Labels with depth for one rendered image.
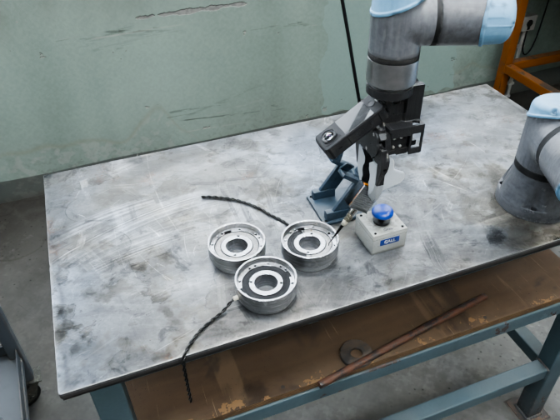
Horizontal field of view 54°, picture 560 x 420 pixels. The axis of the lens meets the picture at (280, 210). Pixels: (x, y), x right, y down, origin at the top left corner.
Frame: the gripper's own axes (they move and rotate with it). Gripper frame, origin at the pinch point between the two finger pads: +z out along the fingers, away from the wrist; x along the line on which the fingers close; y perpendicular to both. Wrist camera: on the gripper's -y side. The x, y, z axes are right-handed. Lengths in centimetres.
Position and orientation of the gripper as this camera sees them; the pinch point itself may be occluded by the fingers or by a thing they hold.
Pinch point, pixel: (367, 191)
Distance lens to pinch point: 95.9
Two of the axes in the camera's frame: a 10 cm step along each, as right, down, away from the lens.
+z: 0.2, 7.8, 6.2
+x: -3.1, -5.9, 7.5
